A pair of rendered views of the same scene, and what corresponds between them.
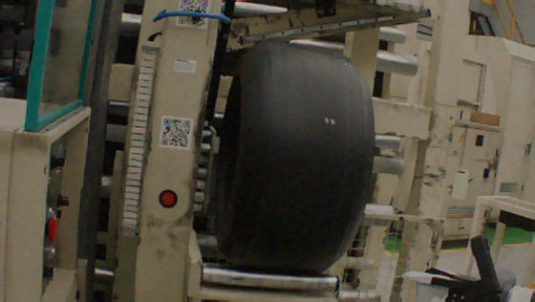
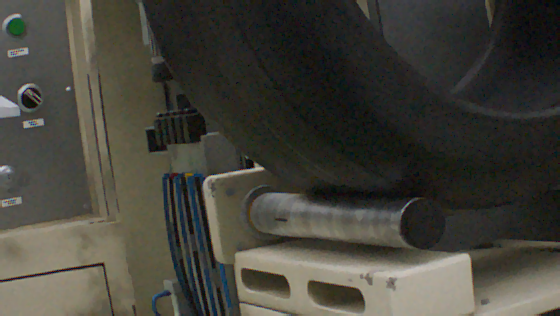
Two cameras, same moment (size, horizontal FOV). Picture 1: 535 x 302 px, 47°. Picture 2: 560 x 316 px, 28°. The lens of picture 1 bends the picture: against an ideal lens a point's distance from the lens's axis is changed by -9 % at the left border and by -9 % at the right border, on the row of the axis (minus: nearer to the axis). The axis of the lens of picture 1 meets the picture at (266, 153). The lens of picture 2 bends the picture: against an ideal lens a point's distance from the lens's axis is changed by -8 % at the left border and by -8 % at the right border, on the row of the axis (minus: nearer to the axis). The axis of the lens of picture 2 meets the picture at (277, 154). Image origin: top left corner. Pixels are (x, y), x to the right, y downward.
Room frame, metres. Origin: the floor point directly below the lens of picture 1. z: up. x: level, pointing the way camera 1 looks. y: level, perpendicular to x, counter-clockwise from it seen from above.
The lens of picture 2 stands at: (1.22, -1.18, 1.03)
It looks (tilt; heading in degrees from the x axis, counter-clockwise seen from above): 3 degrees down; 76
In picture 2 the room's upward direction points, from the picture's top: 9 degrees counter-clockwise
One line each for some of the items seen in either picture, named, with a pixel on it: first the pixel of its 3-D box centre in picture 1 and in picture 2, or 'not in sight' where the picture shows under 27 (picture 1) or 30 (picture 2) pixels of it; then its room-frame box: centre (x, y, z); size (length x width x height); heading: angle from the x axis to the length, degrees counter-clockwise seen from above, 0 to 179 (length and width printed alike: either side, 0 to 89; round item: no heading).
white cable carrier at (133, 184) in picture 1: (139, 139); not in sight; (1.58, 0.31, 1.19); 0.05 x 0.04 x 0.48; 10
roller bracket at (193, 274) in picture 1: (191, 255); (372, 190); (1.65, 0.16, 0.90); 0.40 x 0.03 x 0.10; 10
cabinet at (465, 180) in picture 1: (449, 181); not in sight; (6.40, -1.86, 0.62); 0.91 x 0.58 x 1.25; 122
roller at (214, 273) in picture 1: (268, 278); (336, 218); (1.55, -0.05, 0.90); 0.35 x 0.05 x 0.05; 100
